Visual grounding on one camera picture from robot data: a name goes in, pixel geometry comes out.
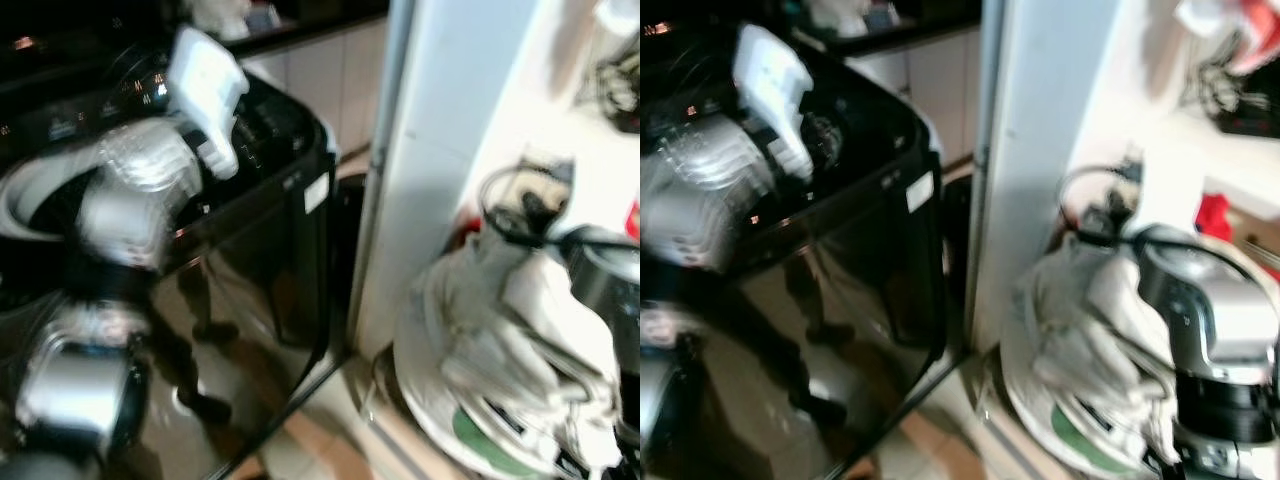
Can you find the white grey garment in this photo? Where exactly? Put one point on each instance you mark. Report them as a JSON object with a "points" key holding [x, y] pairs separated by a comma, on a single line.
{"points": [[1095, 330], [520, 330]]}

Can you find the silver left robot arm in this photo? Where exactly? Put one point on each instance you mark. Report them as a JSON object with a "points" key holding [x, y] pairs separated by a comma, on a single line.
{"points": [[690, 205], [125, 205]]}

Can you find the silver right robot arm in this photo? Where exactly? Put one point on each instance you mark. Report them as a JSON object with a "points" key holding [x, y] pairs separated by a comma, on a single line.
{"points": [[1205, 310], [605, 280]]}

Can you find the black top-load washing machine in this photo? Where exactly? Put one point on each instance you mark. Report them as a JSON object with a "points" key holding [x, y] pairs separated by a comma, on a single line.
{"points": [[250, 290], [860, 280]]}

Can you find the white upright door panel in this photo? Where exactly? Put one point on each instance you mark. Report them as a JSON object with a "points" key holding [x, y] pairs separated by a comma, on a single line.
{"points": [[440, 150], [1040, 150]]}

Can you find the red cloth item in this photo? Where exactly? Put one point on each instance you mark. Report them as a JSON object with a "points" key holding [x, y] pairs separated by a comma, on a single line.
{"points": [[1215, 215], [633, 220]]}

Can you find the white object on counter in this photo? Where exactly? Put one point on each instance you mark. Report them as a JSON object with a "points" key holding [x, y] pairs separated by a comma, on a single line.
{"points": [[220, 14], [842, 14]]}

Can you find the white round laundry basket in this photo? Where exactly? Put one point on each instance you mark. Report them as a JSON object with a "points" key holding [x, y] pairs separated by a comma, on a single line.
{"points": [[440, 410], [1030, 410]]}

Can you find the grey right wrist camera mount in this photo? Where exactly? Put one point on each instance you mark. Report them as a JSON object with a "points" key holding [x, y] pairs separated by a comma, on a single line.
{"points": [[545, 170], [1128, 168]]}

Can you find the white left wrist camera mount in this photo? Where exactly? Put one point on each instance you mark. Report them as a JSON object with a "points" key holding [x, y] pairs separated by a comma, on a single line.
{"points": [[205, 85], [772, 75]]}

